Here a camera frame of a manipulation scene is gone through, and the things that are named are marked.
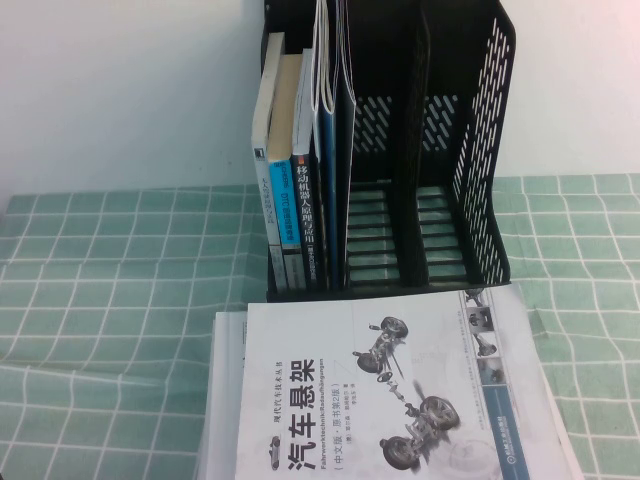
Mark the white car suspension book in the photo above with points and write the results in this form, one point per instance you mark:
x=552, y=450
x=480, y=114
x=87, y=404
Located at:
x=325, y=340

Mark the white book under stack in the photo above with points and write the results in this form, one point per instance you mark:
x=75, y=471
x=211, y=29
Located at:
x=225, y=400

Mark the white spine book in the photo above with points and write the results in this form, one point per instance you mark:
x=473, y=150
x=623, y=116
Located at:
x=262, y=125

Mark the black plastic book holder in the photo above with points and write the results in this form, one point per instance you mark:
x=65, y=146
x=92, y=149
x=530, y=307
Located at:
x=440, y=60

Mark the thin dark blue booklet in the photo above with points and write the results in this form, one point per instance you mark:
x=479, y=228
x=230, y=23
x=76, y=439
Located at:
x=336, y=175

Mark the black spine robotics book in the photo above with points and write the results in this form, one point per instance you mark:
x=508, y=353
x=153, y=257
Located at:
x=306, y=200

